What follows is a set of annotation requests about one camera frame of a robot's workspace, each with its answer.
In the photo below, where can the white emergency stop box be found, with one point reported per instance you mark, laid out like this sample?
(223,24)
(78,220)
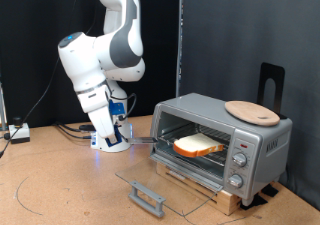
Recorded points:
(19,131)

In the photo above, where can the slatted wooden block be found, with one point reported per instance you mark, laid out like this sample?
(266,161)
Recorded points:
(230,201)

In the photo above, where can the black backdrop curtain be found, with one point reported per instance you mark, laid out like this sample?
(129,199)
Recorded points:
(33,35)

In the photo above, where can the black metal bookend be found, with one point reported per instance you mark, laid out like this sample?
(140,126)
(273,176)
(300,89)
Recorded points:
(266,73)

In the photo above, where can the silver toaster oven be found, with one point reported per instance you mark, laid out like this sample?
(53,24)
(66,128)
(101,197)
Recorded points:
(276,158)

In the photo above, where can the vertical aluminium frame pole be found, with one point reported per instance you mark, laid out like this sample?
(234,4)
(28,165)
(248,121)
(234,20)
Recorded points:
(180,35)

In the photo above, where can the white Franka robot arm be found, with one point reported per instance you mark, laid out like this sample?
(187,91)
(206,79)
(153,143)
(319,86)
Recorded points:
(80,58)

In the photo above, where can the silver oven knob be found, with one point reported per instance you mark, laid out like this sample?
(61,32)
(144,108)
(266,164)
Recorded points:
(240,159)
(235,180)

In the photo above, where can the thin metal pole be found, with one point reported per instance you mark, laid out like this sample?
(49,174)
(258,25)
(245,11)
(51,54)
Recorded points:
(2,108)

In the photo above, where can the white bread slice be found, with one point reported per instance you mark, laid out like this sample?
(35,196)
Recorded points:
(198,145)

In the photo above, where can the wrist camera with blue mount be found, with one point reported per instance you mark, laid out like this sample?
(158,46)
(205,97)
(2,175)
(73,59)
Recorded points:
(116,108)

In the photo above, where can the grey backdrop curtain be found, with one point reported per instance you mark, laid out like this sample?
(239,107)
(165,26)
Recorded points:
(233,35)

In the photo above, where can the black tape patch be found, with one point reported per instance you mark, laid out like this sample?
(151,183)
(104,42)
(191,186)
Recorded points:
(270,190)

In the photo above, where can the red indicator light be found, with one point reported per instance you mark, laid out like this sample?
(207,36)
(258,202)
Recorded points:
(244,145)

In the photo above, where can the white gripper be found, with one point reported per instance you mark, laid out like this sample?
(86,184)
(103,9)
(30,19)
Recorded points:
(101,121)

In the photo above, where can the oval wooden cutting board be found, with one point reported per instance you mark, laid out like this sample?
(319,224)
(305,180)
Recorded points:
(251,113)

